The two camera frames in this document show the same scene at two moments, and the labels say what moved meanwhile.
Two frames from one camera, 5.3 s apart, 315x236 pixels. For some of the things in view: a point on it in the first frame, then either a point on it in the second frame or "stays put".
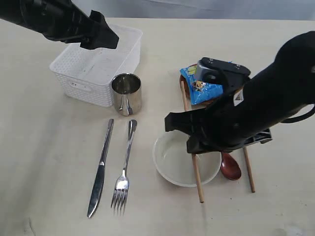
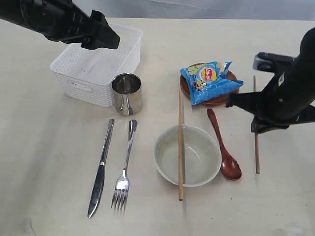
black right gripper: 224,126 → 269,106
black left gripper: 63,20 stays put
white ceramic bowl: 175,164 stays put
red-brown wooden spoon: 230,168 stays put
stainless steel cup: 127,92 stays put
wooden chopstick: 249,169 → 257,151
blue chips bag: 199,91 stays put
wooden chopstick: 194,156 → 180,150
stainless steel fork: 122,184 stays put
